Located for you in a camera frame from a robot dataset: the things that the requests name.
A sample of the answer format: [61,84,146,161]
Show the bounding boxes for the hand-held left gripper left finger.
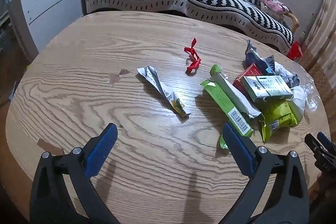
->
[29,123,118,224]

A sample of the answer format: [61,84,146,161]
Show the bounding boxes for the blue grey snack bag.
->
[244,40,276,76]

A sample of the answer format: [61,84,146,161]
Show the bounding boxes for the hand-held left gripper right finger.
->
[222,123,310,224]

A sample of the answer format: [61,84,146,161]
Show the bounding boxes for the clear plastic film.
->
[298,74,321,111]

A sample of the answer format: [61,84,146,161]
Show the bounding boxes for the red cigarette box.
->
[232,63,264,93]

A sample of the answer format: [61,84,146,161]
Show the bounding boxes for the pale green long box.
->
[209,64,264,119]

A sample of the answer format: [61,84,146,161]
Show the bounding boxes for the red ribbon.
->
[184,38,202,74]

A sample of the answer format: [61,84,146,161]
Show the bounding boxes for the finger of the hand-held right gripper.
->
[304,134,328,169]
[317,132,336,155]

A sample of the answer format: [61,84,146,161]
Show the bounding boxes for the pink cushion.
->
[255,0,292,14]

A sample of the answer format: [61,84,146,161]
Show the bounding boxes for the lime green snack packet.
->
[259,99,302,143]

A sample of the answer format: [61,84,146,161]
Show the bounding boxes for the green box with barcode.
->
[201,80,254,138]

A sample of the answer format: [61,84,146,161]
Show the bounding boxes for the white green cigarette box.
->
[241,75,294,103]

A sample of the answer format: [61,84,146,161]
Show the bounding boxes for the beige curtain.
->
[304,0,336,72]

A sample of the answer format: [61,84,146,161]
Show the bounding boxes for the twisted white paper wrapper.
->
[136,66,191,117]

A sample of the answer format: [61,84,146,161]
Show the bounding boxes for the white plastic bag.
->
[287,85,306,119]

